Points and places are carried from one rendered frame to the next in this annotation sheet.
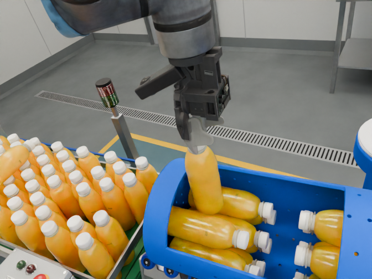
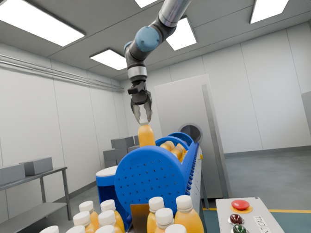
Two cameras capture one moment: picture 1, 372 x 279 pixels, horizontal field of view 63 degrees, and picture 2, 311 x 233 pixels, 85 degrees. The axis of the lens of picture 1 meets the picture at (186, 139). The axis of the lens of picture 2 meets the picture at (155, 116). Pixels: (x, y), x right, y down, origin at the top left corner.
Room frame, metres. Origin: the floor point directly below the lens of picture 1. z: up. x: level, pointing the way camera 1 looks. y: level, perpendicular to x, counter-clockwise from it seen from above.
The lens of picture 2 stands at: (0.67, 0.73, 1.30)
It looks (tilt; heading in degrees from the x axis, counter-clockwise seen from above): 4 degrees up; 252
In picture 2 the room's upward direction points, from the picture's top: 10 degrees counter-clockwise
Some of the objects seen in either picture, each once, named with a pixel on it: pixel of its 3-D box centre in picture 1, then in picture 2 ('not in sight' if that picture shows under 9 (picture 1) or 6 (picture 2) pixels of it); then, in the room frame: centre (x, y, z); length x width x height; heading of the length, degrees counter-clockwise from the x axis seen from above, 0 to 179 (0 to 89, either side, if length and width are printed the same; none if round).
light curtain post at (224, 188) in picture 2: not in sight; (218, 157); (-0.52, -0.94, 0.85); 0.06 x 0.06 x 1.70; 57
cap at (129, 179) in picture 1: (129, 180); (108, 207); (0.69, 0.20, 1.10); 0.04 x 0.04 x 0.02
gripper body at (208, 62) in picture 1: (198, 82); (140, 91); (0.47, -0.04, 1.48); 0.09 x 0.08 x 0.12; 57
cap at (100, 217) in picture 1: (101, 218); (156, 205); (0.56, 0.28, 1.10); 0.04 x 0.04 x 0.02
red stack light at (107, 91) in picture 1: (105, 88); not in sight; (1.08, 0.25, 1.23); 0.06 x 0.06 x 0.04
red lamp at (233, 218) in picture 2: (30, 268); (235, 218); (0.45, 0.45, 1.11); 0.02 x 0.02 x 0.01
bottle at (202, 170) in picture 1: (203, 176); (147, 144); (0.49, -0.02, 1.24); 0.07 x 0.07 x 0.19
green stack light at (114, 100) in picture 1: (109, 98); not in sight; (1.08, 0.25, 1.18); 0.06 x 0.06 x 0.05
